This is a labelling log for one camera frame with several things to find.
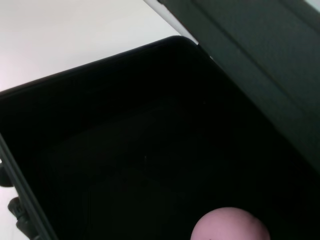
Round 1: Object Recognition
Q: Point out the black plastic hard case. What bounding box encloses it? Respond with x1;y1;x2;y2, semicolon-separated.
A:
0;0;320;240

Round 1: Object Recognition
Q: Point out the pink peach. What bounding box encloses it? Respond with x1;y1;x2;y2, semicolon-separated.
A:
190;206;271;240

